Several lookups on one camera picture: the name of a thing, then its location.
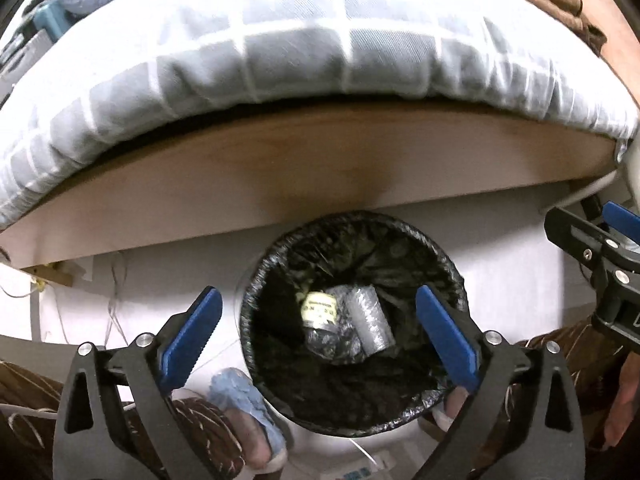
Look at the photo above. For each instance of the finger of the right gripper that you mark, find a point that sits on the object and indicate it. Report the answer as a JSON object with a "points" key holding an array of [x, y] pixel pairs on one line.
{"points": [[598, 251], [622, 220]]}

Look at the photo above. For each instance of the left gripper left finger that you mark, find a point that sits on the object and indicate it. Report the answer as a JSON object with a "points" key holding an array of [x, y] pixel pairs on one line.
{"points": [[92, 439]]}

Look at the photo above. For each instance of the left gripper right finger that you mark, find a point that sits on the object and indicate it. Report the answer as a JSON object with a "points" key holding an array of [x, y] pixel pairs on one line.
{"points": [[545, 439]]}

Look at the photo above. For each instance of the clear bubble wrap sheet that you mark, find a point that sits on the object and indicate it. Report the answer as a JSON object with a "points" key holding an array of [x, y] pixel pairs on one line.
{"points": [[360, 311]]}

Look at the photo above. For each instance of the black lined trash bin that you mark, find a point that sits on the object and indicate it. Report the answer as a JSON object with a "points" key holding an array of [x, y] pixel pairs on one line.
{"points": [[319, 379]]}

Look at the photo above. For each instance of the person's right hand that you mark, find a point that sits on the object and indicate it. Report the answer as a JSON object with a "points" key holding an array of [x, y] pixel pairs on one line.
{"points": [[626, 403]]}

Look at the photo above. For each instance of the blue slipper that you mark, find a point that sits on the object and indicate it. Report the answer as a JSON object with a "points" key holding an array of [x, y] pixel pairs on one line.
{"points": [[263, 442]]}

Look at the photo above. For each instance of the wooden headboard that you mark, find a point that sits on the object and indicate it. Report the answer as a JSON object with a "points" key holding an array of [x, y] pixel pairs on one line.
{"points": [[621, 52]]}

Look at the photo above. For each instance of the grey hard suitcase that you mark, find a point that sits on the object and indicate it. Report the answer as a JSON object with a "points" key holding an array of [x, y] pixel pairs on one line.
{"points": [[22, 61]]}

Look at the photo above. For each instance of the grey checked bed sheet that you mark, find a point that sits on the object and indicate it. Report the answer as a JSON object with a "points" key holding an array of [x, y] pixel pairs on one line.
{"points": [[134, 65]]}

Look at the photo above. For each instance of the teal hard suitcase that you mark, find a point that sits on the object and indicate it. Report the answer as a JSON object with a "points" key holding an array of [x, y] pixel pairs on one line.
{"points": [[53, 19]]}

